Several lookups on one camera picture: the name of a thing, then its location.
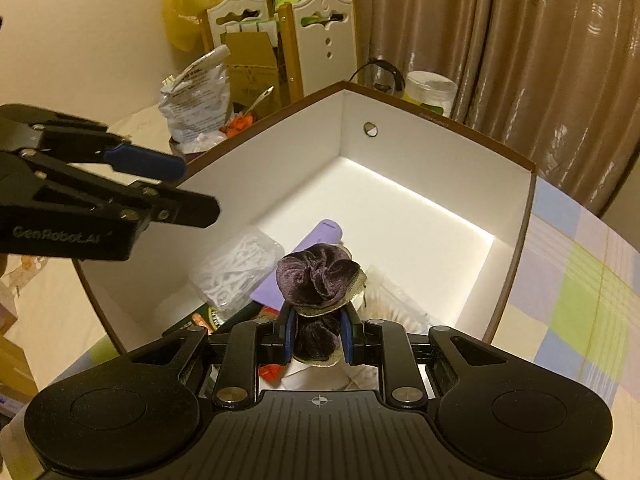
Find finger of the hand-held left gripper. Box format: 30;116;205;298
20;149;222;229
0;104;187;182

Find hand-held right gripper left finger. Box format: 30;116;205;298
127;305;297;407

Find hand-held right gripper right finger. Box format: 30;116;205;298
340;305;511;407

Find clear bag of white beads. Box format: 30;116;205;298
360;265;431;333

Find dark purple velvet scrunchie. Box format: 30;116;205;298
276;244;368;367

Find clear bag of floss picks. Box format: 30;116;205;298
189;226;286;321

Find green card package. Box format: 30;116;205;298
162;300;241;338

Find purple packet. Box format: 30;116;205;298
250;218;343;311

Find brown storage box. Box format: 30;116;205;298
74;80;537;356

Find checked cloth desktop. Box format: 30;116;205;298
482;177;640;441

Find crinkled printed plastic bag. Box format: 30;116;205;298
159;45;232;153

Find orange plastic pieces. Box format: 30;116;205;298
220;112;253;138

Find cardboard box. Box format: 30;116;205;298
222;31;282;111
0;332;38;411

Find yellow plastic bag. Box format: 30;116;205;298
162;0;247;53

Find white wooden chair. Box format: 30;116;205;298
206;0;276;61
277;0;357;106

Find clear plastic jar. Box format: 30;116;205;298
402;71;458;121

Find brown curtain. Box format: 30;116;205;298
300;0;640;216

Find black strap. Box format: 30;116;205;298
350;57;406;95

